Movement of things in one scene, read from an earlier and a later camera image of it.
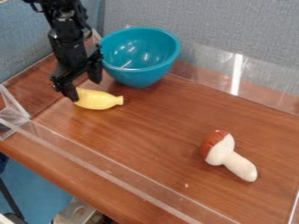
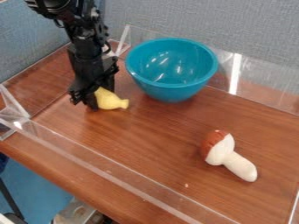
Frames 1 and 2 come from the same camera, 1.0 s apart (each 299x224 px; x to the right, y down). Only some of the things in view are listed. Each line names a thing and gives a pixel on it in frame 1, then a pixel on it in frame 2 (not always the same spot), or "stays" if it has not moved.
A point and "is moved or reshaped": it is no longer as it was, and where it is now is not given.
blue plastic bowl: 139,55 is moved or reshaped
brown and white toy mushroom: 217,150 stays
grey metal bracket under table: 77,213 stays
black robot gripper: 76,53 to 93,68
